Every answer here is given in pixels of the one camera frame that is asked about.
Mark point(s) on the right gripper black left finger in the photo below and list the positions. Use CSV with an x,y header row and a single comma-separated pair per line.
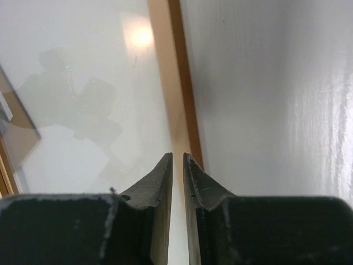
x,y
131,227

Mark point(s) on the brown frame backing board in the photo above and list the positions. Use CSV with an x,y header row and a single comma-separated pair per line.
x,y
18,132

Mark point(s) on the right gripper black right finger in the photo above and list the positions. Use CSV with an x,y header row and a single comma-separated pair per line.
x,y
224,228

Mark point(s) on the wooden picture frame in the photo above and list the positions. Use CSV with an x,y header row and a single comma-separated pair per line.
x,y
101,82

